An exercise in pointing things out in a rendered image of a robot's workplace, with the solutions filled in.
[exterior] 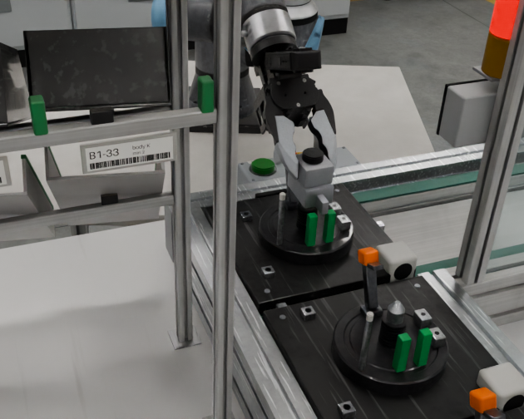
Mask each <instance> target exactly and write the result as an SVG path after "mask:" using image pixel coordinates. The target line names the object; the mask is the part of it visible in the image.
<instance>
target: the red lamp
mask: <svg viewBox="0 0 524 419"><path fill-rule="evenodd" d="M519 1H520V0H496V1H495V6H494V9H493V14H492V20H491V25H490V28H489V30H490V32H491V33H492V34H493V35H495V36H497V37H501V38H504V39H508V40H510V39H511V35H512V29H513V26H514V22H515V18H516V14H517V8H518V4H519Z"/></svg>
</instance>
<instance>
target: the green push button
mask: <svg viewBox="0 0 524 419"><path fill-rule="evenodd" d="M251 169H252V171H254V172H255V173H257V174H261V175H267V174H270V173H272V172H273V171H274V162H273V161H272V160H270V159H266V158H259V159H256V160H254V161H253V162H252V163H251Z"/></svg>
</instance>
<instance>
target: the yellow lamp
mask: <svg viewBox="0 0 524 419"><path fill-rule="evenodd" d="M509 43H510V42H509V40H508V39H504V38H501V37H497V36H495V35H493V34H492V33H491V32H490V30H489V33H488V37H487V44H486V48H485V52H484V56H483V60H482V67H481V69H482V71H483V72H484V73H485V74H486V75H488V76H491V77H494V78H497V79H502V72H503V68H504V65H505V60H506V57H507V51H508V47H509Z"/></svg>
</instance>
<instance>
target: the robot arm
mask: <svg viewBox="0 0 524 419"><path fill-rule="evenodd" d="M187 22H188V41H194V42H195V76H194V79H193V82H192V84H191V87H190V91H189V108H193V107H198V84H197V78H198V76H206V75H208V76H210V77H211V79H212V80H214V0H187ZM151 24H152V26H153V27H166V0H153V3H152V7H151ZM323 28H324V17H321V16H320V15H318V6H317V5H316V3H315V2H314V1H313V0H242V5H241V39H240V105H239V120H240V119H243V118H246V117H247V116H250V115H251V114H252V113H253V112H254V111H255V113H256V116H257V119H258V122H259V125H260V131H261V134H262V135H263V134H264V133H265V131H268V132H269V134H271V135H272V136H273V138H274V163H275V164H276V165H279V164H281V163H283V165H284V168H285V169H286V170H287V171H288V172H289V173H290V175H291V176H292V177H293V178H294V179H295V180H297V179H298V178H299V161H298V159H297V156H296V154H295V152H296V145H295V144H294V142H293V134H294V127H295V126H296V127H300V126H302V127H303V129H305V127H306V126H307V125H308V128H309V130H310V131H311V133H312V134H313V135H314V148H318V149H320V150H321V151H322V152H323V153H324V154H325V155H326V157H327V158H328V159H329V160H330V162H331V163H332V164H333V165H334V171H335V167H336V162H337V141H336V126H335V119H334V110H333V108H332V106H331V104H330V103H329V101H328V99H327V98H326V97H325V95H324V94H323V90H322V89H318V88H317V87H316V86H315V82H316V81H315V80H313V79H311V78H309V74H305V73H307V72H314V70H315V69H321V68H322V66H321V50H319V44H320V39H321V36H322V31H323ZM250 67H254V69H255V75H256V76H260V80H261V82H262V88H261V90H260V92H259V94H258V96H257V97H256V95H255V90H254V88H253V85H252V82H251V79H250ZM302 74H303V75H302ZM312 108H313V110H312ZM259 109H260V114H261V116H262V120H263V124H261V121H260V115H259V112H258V110H259ZM311 110H312V114H313V116H311V117H310V118H308V116H309V114H310V112H311Z"/></svg>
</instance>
